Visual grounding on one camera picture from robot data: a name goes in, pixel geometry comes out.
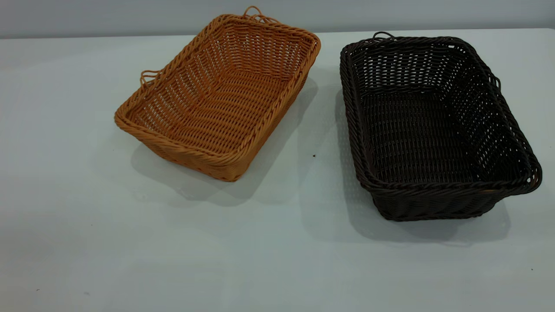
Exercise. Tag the light brown wicker basket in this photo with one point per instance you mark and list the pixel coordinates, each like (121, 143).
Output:
(225, 104)

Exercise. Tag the dark brown wicker basket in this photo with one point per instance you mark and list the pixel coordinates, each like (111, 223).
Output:
(416, 130)

